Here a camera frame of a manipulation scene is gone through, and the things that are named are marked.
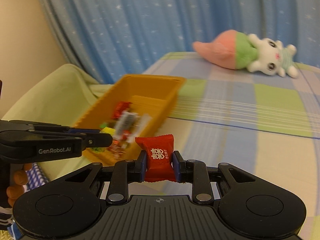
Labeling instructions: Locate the green candy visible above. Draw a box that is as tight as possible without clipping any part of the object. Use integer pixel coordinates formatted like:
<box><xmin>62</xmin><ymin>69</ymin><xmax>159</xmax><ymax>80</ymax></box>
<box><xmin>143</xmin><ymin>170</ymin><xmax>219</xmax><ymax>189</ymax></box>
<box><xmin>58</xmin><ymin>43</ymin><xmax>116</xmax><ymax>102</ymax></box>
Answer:
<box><xmin>99</xmin><ymin>122</ymin><xmax>110</xmax><ymax>129</ymax></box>

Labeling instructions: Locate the small red foil candy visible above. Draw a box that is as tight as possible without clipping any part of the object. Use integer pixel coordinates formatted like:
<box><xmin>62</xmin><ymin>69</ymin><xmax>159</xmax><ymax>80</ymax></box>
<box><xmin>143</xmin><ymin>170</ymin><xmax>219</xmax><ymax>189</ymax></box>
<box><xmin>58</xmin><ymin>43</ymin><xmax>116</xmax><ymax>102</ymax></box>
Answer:
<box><xmin>135</xmin><ymin>134</ymin><xmax>176</xmax><ymax>183</ymax></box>

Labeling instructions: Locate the grey dark snack packet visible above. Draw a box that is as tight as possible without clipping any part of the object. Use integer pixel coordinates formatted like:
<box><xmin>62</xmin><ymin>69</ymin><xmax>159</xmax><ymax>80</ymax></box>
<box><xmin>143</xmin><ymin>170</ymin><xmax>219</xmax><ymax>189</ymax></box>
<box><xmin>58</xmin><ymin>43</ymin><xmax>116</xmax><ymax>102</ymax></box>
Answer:
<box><xmin>114</xmin><ymin>111</ymin><xmax>138</xmax><ymax>137</ymax></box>

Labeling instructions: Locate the large red candy packet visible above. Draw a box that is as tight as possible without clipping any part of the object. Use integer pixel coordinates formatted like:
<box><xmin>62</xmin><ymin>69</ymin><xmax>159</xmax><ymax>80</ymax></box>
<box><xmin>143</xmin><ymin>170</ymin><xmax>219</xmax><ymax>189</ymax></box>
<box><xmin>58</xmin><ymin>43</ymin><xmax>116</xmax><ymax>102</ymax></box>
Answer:
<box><xmin>112</xmin><ymin>101</ymin><xmax>131</xmax><ymax>120</ymax></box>

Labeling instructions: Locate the orange plastic tray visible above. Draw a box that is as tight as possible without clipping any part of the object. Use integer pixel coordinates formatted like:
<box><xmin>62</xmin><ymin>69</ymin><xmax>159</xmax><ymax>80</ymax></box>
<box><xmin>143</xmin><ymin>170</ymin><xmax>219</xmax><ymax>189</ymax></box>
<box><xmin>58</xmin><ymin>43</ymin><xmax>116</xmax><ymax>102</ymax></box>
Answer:
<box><xmin>72</xmin><ymin>74</ymin><xmax>187</xmax><ymax>167</ymax></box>

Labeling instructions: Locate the yellow green candy packet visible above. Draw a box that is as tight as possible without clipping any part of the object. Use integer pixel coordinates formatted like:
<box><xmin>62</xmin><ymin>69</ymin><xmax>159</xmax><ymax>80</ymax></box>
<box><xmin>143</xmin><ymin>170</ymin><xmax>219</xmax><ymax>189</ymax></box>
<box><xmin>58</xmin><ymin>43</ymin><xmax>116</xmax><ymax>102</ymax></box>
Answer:
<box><xmin>100</xmin><ymin>127</ymin><xmax>116</xmax><ymax>136</ymax></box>

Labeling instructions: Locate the silver bone-shaped snack pouch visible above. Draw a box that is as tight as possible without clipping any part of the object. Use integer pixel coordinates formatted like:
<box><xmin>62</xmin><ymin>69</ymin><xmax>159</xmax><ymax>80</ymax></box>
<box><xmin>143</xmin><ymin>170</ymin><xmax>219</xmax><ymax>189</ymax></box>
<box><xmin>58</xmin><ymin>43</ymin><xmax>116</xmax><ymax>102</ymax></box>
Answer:
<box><xmin>133</xmin><ymin>114</ymin><xmax>152</xmax><ymax>137</ymax></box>

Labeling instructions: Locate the person's left hand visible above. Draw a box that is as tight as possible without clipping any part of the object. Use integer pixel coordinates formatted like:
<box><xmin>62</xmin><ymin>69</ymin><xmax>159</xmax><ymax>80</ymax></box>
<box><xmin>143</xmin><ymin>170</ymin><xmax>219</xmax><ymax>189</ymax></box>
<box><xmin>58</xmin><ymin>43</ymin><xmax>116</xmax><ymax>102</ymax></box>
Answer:
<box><xmin>7</xmin><ymin>164</ymin><xmax>32</xmax><ymax>207</ymax></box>

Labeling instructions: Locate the blue checkered bag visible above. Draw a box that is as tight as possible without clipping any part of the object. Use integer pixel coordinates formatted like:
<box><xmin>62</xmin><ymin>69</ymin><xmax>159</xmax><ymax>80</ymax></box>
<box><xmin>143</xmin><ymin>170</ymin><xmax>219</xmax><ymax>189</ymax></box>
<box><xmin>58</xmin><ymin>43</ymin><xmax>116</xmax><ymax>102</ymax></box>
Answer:
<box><xmin>24</xmin><ymin>163</ymin><xmax>49</xmax><ymax>192</ymax></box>

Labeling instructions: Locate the light green sofa cover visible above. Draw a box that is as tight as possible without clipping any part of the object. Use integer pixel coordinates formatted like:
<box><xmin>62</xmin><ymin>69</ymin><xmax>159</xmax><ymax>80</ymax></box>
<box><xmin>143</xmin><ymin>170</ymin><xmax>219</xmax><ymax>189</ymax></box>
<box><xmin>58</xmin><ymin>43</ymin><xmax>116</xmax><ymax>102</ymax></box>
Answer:
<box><xmin>1</xmin><ymin>63</ymin><xmax>113</xmax><ymax>181</ymax></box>

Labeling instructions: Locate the blue star curtain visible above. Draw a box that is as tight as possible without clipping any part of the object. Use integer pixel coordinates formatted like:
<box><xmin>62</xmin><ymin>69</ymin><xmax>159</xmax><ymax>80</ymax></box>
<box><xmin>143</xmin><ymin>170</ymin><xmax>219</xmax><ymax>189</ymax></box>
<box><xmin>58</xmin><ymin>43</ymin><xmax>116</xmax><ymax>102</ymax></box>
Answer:
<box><xmin>40</xmin><ymin>0</ymin><xmax>319</xmax><ymax>83</ymax></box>

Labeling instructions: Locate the rabbit carrot plush toy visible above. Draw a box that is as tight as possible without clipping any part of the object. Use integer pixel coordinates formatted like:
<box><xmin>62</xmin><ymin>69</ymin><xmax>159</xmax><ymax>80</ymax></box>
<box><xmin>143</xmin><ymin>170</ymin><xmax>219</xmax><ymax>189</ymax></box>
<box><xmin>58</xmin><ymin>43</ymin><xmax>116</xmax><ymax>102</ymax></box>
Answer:
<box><xmin>193</xmin><ymin>29</ymin><xmax>298</xmax><ymax>78</ymax></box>

